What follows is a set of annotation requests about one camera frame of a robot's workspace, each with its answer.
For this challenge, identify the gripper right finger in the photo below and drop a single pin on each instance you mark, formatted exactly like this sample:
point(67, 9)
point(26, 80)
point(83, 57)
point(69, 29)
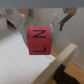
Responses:
point(55, 20)

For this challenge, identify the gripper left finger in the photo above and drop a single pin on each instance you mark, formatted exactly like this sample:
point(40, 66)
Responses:
point(23, 23)

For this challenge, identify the pink block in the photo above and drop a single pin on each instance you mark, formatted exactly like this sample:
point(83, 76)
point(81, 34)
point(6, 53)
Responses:
point(40, 39)

